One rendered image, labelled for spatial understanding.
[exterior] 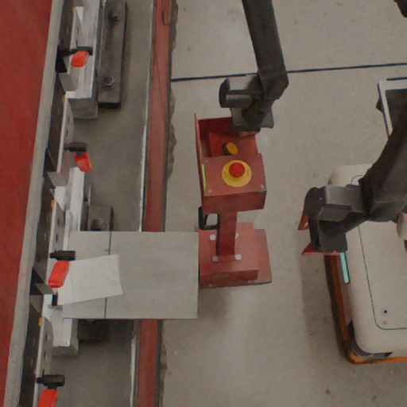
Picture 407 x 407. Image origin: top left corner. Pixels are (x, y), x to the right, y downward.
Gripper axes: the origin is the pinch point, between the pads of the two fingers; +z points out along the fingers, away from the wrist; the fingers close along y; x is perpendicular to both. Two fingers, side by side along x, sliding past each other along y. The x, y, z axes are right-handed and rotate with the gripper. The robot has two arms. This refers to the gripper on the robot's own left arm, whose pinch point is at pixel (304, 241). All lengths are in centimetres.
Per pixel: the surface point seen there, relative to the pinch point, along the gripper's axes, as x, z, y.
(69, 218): -42.4, 21.2, -8.7
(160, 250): -26.2, 12.9, -0.3
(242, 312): 39, 92, -12
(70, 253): -50, -5, 9
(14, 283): -61, -16, 18
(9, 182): -64, -24, 7
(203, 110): 33, 95, -92
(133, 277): -31.1, 15.4, 5.0
